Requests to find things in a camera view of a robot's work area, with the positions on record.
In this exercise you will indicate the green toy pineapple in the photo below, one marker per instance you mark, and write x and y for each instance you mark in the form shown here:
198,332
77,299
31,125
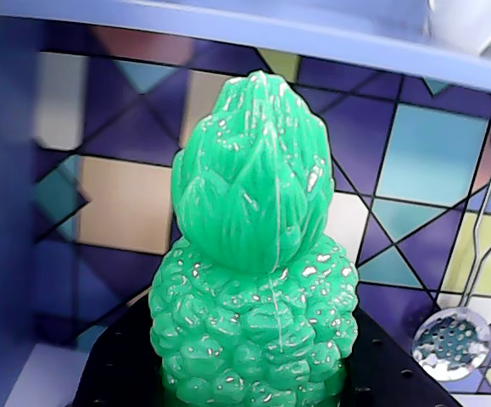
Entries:
253,263

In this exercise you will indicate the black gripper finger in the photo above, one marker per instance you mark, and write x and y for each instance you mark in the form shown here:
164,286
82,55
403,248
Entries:
381,373
118,369

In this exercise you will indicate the metal toy skimmer spoon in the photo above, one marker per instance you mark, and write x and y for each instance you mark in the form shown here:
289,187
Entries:
450,341

